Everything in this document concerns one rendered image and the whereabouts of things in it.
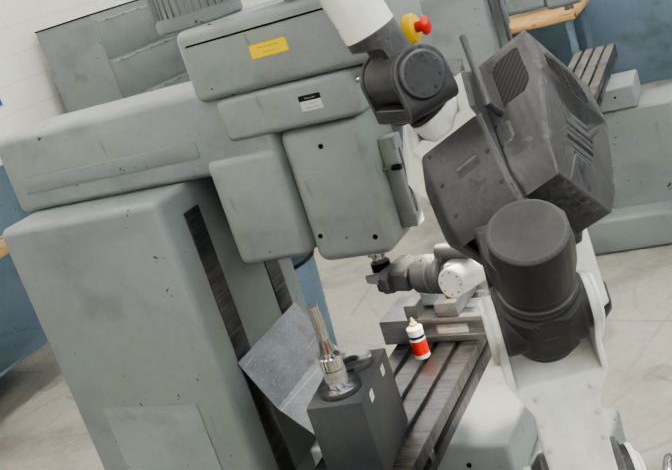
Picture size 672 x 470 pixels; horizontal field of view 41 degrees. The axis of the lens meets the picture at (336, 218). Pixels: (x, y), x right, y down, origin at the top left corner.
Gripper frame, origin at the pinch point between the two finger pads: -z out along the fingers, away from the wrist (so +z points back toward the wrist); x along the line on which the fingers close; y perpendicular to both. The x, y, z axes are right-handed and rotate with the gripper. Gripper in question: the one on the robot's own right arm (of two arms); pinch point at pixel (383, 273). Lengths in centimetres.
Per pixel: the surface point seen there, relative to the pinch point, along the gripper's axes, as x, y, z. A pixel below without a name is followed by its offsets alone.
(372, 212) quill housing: 7.8, -18.5, 9.4
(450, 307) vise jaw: -17.4, 18.1, 2.2
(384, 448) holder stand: 33.7, 22.4, 16.7
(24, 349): -89, 97, -387
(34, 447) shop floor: -37, 121, -308
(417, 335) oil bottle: -7.9, 21.0, -2.7
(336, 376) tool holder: 35.4, 5.0, 12.0
